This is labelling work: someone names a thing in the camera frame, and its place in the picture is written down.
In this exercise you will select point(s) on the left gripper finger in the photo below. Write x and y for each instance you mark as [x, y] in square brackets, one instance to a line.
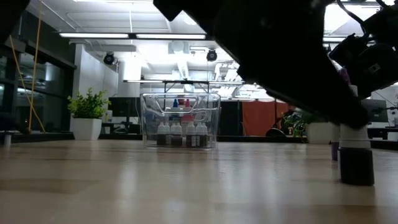
[311, 93]

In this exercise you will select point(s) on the large blue colouring bottle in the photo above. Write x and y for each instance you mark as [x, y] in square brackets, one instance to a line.
[175, 103]

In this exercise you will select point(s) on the large red colouring bottle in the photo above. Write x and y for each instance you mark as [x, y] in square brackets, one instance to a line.
[187, 119]

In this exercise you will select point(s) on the small brown dropper bottle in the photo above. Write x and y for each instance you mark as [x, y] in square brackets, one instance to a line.
[176, 135]

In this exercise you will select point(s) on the broad-leaf plant white pot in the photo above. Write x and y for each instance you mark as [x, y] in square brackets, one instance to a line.
[317, 133]

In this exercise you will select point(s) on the black monitor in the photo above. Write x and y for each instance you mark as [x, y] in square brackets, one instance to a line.
[377, 112]
[124, 107]

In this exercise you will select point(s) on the black ceiling spotlight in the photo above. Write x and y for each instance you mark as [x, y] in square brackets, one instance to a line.
[109, 58]
[211, 55]

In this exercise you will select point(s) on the orange partition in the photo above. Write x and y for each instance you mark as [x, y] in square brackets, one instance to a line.
[258, 118]

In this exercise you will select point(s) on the large purple colouring bottle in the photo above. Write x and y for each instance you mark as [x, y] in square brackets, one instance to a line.
[335, 152]

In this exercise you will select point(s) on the ceiling light strip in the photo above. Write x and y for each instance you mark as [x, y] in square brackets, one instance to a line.
[93, 35]
[171, 36]

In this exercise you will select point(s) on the clear plastic bin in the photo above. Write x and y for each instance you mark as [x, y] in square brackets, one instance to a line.
[149, 124]

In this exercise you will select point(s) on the small-leaf plant white pot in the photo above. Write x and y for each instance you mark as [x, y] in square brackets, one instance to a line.
[87, 127]

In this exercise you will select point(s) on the white peg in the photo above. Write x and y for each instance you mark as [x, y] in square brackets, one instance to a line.
[7, 139]

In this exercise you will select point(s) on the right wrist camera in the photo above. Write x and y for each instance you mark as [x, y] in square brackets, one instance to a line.
[349, 48]

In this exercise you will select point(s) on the black aluminium table frame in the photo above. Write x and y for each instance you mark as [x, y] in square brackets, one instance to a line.
[46, 137]

